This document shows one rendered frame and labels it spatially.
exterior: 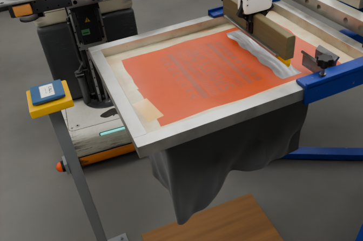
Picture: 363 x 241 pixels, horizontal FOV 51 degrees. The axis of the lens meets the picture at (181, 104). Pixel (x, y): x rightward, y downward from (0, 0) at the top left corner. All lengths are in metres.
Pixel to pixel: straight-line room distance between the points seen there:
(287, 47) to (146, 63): 0.48
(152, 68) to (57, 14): 1.00
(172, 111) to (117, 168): 1.28
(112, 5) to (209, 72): 1.07
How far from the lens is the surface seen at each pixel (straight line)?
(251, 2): 1.22
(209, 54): 1.33
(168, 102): 1.12
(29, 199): 2.35
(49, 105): 1.23
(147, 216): 2.05
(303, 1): 1.59
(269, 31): 1.19
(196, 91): 1.15
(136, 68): 1.30
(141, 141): 0.95
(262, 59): 1.28
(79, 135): 2.19
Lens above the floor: 1.61
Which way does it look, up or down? 37 degrees down
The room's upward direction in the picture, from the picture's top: 7 degrees counter-clockwise
